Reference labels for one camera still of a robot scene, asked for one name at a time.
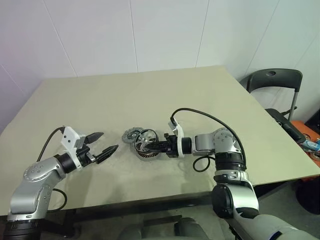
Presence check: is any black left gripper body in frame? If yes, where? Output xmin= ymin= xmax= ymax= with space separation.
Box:
xmin=76 ymin=145 xmax=98 ymax=168

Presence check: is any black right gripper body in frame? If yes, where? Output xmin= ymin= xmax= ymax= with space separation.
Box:
xmin=163 ymin=133 xmax=180 ymax=159

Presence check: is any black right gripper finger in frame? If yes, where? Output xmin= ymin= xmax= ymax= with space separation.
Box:
xmin=146 ymin=146 xmax=167 ymax=154
xmin=144 ymin=140 xmax=167 ymax=149

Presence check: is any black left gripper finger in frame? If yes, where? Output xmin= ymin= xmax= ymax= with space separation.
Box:
xmin=95 ymin=144 xmax=119 ymax=165
xmin=84 ymin=131 xmax=105 ymax=146

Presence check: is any silver toothed gear plate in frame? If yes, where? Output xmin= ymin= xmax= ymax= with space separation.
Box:
xmin=121 ymin=127 xmax=141 ymax=145

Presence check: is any black oblong item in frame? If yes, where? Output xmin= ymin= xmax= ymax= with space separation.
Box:
xmin=282 ymin=122 xmax=303 ymax=142

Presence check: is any folding chair with dark backrest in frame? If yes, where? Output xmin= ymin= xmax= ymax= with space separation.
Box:
xmin=238 ymin=68 xmax=309 ymax=145

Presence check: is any blue item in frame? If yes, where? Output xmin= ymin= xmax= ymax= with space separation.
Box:
xmin=302 ymin=139 xmax=320 ymax=152

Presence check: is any black round bin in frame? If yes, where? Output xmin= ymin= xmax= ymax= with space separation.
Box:
xmin=296 ymin=178 xmax=320 ymax=216

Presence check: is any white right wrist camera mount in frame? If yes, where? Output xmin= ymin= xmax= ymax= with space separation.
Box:
xmin=168 ymin=119 xmax=185 ymax=159

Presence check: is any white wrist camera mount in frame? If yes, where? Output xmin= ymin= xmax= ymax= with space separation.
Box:
xmin=168 ymin=119 xmax=185 ymax=159
xmin=61 ymin=126 xmax=86 ymax=171

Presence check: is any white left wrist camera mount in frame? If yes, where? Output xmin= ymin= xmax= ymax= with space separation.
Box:
xmin=61 ymin=126 xmax=86 ymax=171

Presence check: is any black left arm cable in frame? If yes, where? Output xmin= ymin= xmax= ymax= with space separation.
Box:
xmin=36 ymin=127 xmax=68 ymax=213

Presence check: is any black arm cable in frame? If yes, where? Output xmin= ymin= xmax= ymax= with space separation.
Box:
xmin=36 ymin=127 xmax=68 ymax=213
xmin=169 ymin=107 xmax=248 ymax=173

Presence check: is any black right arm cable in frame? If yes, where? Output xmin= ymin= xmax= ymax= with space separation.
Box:
xmin=169 ymin=107 xmax=248 ymax=173

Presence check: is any black table frame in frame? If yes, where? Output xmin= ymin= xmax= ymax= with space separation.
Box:
xmin=47 ymin=193 xmax=221 ymax=226

